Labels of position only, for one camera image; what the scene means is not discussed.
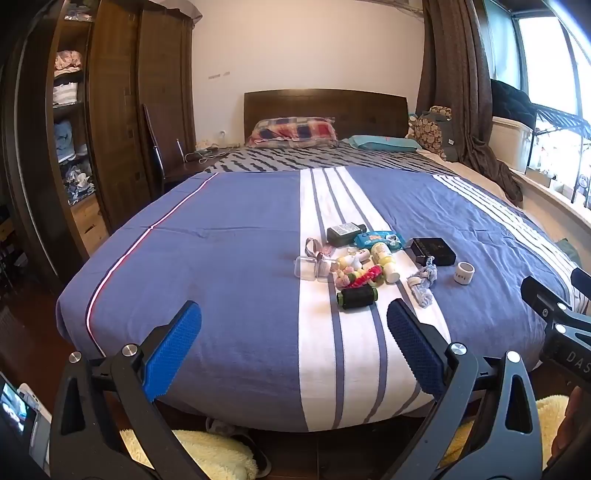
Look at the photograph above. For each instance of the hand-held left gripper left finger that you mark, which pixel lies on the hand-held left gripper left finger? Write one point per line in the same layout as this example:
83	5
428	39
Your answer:
173	350

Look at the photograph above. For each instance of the yellow fluffy rug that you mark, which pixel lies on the yellow fluffy rug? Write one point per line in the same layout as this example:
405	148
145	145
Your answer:
217	454

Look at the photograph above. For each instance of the white tape roll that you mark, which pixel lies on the white tape roll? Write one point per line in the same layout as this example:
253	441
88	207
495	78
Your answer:
463	273

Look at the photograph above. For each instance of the white striped folded clothes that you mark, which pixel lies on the white striped folded clothes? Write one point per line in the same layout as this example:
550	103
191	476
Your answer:
65	96

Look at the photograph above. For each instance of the black metal rack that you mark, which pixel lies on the black metal rack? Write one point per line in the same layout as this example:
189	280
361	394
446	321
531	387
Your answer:
561	120

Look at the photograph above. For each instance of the black thread spool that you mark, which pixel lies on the black thread spool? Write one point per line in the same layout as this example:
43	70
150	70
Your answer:
355	297

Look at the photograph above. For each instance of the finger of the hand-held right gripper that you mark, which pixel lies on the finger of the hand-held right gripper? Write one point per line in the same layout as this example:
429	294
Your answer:
581	278
540	295

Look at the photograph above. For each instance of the light blue folded clothes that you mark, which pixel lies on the light blue folded clothes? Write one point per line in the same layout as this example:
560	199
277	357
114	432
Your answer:
69	141

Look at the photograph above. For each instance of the plaid pillow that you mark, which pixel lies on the plaid pillow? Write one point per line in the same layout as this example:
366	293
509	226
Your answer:
293	131

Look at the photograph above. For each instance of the dark wooden headboard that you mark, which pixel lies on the dark wooden headboard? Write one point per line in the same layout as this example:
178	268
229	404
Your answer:
323	104

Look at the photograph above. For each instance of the blue white striped blanket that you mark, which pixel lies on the blue white striped blanket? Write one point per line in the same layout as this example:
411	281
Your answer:
231	277

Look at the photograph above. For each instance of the colourful fabric scrunchie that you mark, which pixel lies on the colourful fabric scrunchie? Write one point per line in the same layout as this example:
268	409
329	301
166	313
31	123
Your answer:
367	277

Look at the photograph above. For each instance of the dark green bottle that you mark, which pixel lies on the dark green bottle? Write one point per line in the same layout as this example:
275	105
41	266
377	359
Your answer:
344	233

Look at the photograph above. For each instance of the grey zigzag bed sheet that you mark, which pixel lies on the grey zigzag bed sheet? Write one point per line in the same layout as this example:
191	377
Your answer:
295	159

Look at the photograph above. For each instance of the black jacket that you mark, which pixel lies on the black jacket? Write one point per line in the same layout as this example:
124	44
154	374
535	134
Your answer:
510	101

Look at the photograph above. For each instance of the brown patterned backpack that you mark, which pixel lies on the brown patterned backpack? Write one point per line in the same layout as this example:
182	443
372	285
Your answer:
429	131

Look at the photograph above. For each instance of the blue wet wipes packet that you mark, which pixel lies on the blue wet wipes packet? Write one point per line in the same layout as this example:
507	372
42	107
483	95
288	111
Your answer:
371	238

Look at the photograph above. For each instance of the white storage box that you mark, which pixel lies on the white storage box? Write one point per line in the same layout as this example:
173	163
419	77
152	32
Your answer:
508	141

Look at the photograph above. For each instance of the white yellow lotion bottle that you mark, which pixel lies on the white yellow lotion bottle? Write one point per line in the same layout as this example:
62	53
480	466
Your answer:
383	258

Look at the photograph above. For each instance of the black box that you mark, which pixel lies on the black box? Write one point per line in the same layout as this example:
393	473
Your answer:
431	251

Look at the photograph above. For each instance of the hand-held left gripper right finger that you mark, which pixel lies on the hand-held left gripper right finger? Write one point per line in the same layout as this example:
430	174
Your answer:
413	346

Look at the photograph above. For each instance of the phone with lit screen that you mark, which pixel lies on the phone with lit screen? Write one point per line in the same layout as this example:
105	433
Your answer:
16	410

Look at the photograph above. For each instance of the clear plastic box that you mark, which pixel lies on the clear plastic box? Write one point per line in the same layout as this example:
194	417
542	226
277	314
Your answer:
305	267

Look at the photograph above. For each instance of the dark wooden wardrobe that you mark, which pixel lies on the dark wooden wardrobe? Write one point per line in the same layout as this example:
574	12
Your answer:
120	115

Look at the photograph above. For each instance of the brown curtain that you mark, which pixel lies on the brown curtain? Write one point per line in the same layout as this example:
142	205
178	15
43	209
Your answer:
457	92

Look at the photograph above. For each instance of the striped translucent ribbon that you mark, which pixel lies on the striped translucent ribbon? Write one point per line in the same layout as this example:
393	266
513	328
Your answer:
314	247

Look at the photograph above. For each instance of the person's right hand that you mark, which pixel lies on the person's right hand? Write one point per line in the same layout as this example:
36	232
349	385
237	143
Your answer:
575	424

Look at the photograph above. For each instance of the pink folded clothes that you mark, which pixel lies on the pink folded clothes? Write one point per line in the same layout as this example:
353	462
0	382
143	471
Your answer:
69	62

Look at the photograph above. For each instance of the teal pillow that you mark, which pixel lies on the teal pillow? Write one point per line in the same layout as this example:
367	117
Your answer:
383	143

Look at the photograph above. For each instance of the dark chair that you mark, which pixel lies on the dark chair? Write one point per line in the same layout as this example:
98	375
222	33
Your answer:
154	152

